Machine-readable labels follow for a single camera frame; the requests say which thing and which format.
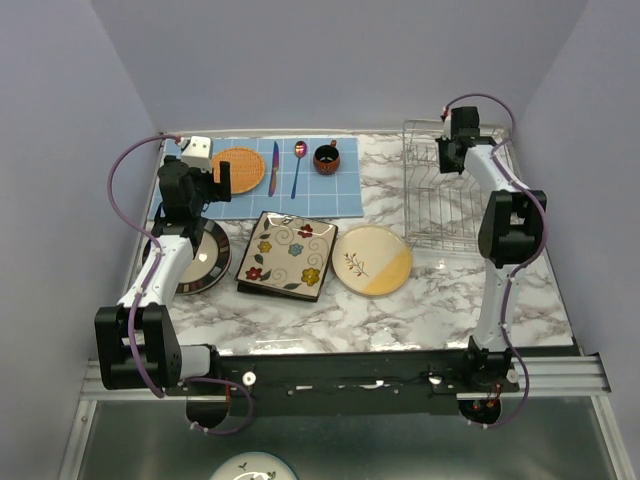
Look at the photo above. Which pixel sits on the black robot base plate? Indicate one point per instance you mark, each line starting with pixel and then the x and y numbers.
pixel 387 382

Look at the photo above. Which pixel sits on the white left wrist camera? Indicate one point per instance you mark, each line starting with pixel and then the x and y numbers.
pixel 196 152

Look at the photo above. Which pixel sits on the yellow round plate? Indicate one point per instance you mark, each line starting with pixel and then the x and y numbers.
pixel 372 260

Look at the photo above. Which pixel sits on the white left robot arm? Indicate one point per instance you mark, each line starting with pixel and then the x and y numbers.
pixel 136 341

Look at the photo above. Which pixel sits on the dark olive round plate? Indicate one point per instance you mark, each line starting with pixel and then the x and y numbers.
pixel 211 262

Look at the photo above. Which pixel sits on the wire dish rack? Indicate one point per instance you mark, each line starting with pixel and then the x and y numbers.
pixel 442 212

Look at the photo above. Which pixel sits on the woven wicker round trivet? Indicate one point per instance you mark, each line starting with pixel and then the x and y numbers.
pixel 247 168

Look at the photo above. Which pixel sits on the iridescent spoon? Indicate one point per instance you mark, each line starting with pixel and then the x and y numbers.
pixel 300 151

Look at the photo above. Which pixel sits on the blue grid placemat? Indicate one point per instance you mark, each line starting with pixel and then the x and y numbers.
pixel 318 196

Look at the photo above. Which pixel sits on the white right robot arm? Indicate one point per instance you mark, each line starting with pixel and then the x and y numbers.
pixel 511 236

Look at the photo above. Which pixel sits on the white floral plate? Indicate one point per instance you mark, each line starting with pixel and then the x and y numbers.
pixel 254 465

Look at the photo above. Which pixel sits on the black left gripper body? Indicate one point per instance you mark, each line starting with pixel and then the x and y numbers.
pixel 206 188

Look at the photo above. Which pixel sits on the orange black mug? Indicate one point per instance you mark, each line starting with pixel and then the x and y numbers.
pixel 326 158

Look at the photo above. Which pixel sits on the iridescent knife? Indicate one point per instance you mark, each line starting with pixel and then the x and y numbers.
pixel 274 169

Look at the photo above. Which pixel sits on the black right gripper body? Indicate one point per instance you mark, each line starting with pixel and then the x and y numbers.
pixel 446 165

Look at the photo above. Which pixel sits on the cream square dark-rimmed plate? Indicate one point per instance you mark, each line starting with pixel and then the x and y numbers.
pixel 286 256

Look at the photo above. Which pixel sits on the aluminium frame rail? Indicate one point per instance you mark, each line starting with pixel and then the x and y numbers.
pixel 572 376

